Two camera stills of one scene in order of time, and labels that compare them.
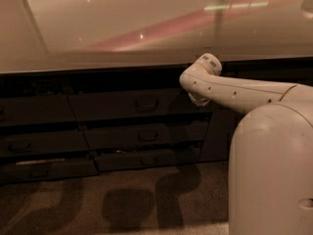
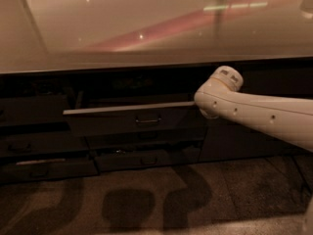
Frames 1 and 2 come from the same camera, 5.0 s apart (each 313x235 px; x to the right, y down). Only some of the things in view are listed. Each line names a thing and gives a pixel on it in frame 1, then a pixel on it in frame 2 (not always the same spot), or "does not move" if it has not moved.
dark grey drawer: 146,159 does not move
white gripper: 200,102 -> 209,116
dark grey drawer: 46,169 does not move
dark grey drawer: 43,143 does not move
